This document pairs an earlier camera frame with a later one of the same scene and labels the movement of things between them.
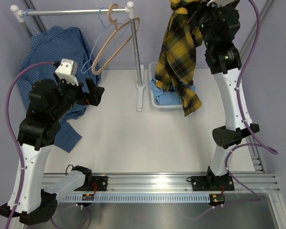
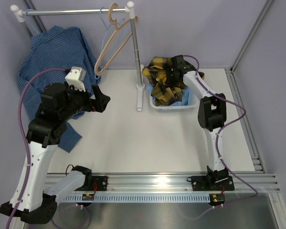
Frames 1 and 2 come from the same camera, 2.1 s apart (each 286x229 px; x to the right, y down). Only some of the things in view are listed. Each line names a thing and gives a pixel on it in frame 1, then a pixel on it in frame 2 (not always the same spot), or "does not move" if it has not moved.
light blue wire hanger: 103,29 to 107,27
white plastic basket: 151,67 does not move
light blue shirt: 168,97 to 188,98
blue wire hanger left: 27,20 does not move
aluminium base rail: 172,183 does not move
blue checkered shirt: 53,44 does not move
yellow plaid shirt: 177,63 to 155,72
